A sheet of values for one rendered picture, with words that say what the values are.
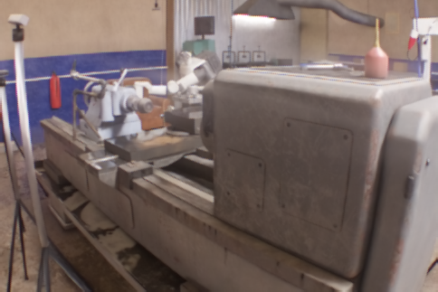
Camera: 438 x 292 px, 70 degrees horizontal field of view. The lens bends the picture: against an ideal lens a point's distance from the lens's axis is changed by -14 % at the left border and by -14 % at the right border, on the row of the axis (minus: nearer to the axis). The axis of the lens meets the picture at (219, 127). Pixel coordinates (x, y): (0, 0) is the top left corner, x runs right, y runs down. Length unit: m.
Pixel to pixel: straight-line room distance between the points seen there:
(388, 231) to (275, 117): 0.41
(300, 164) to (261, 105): 0.19
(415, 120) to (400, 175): 0.13
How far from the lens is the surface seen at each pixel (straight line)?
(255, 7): 6.59
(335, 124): 0.85
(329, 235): 0.94
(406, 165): 0.83
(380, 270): 0.96
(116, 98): 2.11
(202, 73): 2.69
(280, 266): 1.04
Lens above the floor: 1.41
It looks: 13 degrees down
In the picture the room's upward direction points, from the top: straight up
